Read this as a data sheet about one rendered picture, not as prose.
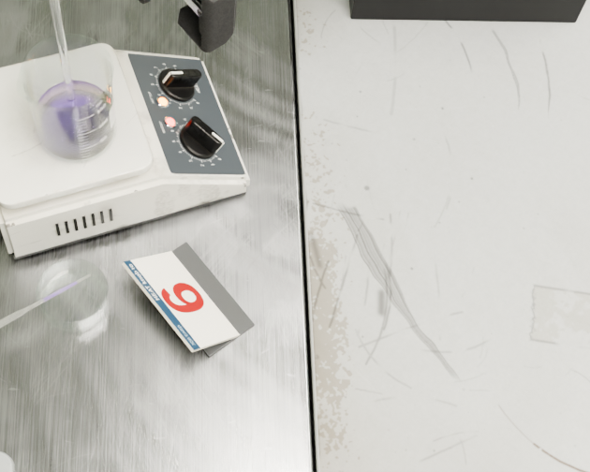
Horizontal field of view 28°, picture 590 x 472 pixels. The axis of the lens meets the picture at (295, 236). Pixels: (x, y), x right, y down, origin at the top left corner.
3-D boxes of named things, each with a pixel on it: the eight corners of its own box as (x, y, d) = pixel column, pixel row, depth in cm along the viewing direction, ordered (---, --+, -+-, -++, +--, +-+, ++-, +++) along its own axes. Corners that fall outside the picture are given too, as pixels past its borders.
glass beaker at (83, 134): (92, 83, 91) (83, 18, 84) (136, 143, 89) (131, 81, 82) (11, 125, 89) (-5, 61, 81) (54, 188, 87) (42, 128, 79)
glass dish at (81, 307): (110, 331, 91) (109, 321, 89) (38, 335, 91) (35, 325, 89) (109, 267, 94) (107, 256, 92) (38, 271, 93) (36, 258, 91)
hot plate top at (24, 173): (111, 45, 93) (111, 38, 93) (157, 170, 89) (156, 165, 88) (-38, 82, 91) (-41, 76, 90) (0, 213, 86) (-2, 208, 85)
